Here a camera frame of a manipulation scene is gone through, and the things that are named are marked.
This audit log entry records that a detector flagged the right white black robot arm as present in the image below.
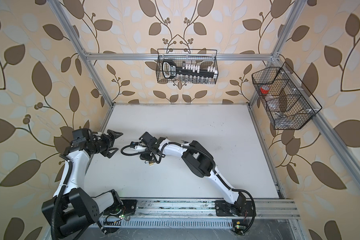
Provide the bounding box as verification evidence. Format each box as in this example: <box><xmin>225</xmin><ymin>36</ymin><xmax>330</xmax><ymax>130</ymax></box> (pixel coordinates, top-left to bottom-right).
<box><xmin>121</xmin><ymin>132</ymin><xmax>256</xmax><ymax>236</ymax></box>

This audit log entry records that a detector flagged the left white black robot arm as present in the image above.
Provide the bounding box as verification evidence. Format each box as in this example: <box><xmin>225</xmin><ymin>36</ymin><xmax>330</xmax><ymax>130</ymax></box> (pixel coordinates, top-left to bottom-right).
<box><xmin>42</xmin><ymin>128</ymin><xmax>127</xmax><ymax>240</ymax></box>

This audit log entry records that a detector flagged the black socket tool set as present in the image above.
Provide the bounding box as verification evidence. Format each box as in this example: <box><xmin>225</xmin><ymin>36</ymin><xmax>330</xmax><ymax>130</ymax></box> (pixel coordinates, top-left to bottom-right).
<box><xmin>161</xmin><ymin>60</ymin><xmax>219</xmax><ymax>81</ymax></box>

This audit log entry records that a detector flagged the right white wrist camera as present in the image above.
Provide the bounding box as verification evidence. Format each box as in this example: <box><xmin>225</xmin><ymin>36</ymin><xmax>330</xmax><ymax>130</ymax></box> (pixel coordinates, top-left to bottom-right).
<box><xmin>130</xmin><ymin>142</ymin><xmax>147</xmax><ymax>152</ymax></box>

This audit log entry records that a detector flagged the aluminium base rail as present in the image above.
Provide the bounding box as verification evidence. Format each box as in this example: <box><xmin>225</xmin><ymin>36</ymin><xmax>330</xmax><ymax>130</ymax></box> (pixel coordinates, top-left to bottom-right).
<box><xmin>100</xmin><ymin>198</ymin><xmax>301</xmax><ymax>229</ymax></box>

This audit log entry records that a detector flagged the back black wire basket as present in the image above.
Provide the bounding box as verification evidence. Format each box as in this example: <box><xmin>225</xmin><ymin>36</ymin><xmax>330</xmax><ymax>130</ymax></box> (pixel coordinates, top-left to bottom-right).
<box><xmin>156</xmin><ymin>48</ymin><xmax>219</xmax><ymax>85</ymax></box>

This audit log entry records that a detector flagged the black wire basket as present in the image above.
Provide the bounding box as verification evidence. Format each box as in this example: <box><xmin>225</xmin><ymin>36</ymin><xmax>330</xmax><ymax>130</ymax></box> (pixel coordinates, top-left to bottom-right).
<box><xmin>156</xmin><ymin>48</ymin><xmax>219</xmax><ymax>85</ymax></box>
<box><xmin>252</xmin><ymin>63</ymin><xmax>322</xmax><ymax>130</ymax></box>

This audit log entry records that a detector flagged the right black wire basket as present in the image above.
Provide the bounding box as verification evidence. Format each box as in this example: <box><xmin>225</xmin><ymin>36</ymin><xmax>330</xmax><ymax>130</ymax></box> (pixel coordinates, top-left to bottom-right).
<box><xmin>252</xmin><ymin>63</ymin><xmax>322</xmax><ymax>130</ymax></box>

